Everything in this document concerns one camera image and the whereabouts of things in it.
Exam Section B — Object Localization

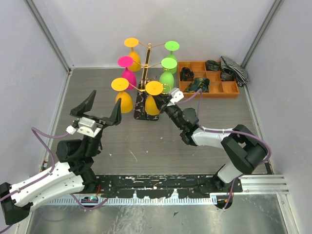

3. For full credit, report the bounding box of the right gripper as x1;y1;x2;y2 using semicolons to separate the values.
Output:
153;91;184;130

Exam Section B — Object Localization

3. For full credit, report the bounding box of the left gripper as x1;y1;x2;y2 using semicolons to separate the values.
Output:
72;90;122;157

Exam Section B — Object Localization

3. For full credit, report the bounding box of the orange goblet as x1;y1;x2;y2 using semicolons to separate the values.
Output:
124;38;141;72
145;81;163;116
111;78;133;114

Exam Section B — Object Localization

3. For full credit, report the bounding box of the green goblet back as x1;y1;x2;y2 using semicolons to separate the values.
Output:
159;58;177;90

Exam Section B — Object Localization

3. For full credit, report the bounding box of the green goblet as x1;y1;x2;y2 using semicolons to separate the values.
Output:
165;40;180;62
159;58;177;90

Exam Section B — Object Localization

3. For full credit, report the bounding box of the green goblet front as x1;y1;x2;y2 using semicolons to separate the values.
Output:
165;40;180;62

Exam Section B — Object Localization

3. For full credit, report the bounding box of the pink plastic goblet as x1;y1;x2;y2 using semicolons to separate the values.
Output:
117;56;137;90

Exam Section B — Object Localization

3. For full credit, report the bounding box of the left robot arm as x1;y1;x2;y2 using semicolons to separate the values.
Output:
0;90;121;226

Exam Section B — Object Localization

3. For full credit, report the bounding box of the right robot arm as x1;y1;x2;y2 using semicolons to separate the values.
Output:
153;88;272;192

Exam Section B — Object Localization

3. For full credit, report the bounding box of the black orange rolled tie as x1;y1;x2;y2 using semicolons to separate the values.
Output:
180;67;195;81

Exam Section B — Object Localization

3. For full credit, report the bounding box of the blue yellow floral tie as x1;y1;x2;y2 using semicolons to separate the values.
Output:
184;77;210;93

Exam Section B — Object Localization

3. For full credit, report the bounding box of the wooden compartment tray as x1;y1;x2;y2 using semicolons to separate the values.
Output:
177;61;239;98

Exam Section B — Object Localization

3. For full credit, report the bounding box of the dark green floral tie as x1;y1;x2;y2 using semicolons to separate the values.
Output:
205;60;220;71

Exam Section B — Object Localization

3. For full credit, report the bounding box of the dark patterned rolled tie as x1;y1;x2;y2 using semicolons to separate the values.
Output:
220;68;234;81

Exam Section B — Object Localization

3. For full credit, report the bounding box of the black white striped cloth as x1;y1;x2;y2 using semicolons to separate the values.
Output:
220;56;250;87

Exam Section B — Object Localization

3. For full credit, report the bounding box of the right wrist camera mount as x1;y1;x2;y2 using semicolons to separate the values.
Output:
168;88;184;106

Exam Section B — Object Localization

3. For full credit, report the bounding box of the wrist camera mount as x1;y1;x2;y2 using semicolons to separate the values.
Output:
66;117;101;138
168;88;184;106

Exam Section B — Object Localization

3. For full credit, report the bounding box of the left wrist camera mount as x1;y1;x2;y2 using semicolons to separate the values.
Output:
66;117;101;138

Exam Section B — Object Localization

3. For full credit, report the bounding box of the gold wire wine glass rack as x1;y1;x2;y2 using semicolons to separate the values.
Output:
126;42;174;120

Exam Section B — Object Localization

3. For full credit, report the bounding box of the grey slotted cable duct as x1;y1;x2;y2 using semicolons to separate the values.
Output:
47;196;217;206

